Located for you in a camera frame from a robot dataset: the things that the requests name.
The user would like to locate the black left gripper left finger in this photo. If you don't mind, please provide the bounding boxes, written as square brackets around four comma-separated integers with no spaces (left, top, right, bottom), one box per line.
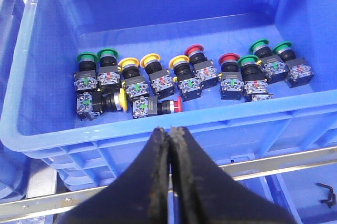
[60,128,169,223]

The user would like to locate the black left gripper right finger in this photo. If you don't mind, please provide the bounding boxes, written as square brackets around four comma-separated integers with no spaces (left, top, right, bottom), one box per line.
[170,126,295,223]

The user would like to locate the red push button lying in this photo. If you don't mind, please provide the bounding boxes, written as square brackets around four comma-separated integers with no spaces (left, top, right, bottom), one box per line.
[132,96,183,119]

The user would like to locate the blue crate lower right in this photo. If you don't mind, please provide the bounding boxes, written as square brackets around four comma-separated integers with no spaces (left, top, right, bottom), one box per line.
[239,164,336,223]

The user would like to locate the blue crate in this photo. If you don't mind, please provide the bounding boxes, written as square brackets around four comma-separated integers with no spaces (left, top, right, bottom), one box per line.
[1,0,336,190]
[0,0,29,201]
[239,164,336,223]

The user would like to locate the yellow push button lying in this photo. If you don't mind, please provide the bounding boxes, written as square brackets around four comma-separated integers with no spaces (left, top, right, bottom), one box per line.
[76,89,128,121]

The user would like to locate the red push button right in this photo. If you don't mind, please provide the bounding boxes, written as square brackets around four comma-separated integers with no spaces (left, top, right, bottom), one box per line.
[218,53,244,100]

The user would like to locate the green push button front right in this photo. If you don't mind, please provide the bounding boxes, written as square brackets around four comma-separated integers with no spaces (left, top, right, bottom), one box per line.
[237,55,273,102]

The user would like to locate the green push button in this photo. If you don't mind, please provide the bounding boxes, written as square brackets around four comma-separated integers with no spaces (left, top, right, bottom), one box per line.
[272,41,314,88]
[237,55,273,102]
[74,52,98,94]
[97,48,121,94]
[249,38,289,84]

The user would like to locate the red push button centre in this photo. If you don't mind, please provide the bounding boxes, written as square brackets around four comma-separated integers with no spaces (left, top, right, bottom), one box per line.
[184,44,218,89]

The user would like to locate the green push button far left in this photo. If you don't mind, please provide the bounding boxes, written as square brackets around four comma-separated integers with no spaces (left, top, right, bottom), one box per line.
[74,52,98,94]

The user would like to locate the black hex keys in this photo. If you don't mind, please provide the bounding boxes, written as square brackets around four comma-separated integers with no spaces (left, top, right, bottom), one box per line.
[316,182,336,208]

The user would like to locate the blue crate front left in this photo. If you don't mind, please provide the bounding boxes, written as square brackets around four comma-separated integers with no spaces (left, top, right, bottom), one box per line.
[1,0,336,190]

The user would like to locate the green push button rear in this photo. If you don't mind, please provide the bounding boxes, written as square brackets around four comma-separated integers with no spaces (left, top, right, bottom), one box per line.
[249,38,289,84]

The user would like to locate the green push button far right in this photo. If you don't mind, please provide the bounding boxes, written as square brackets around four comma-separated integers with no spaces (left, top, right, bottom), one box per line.
[272,41,314,88]

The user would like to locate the blue crate front right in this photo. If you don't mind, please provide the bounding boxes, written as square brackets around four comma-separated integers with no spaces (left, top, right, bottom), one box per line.
[0,0,29,201]

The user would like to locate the steel shelf front rail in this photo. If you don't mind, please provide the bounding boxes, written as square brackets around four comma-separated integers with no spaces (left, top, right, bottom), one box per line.
[1,147,336,223]

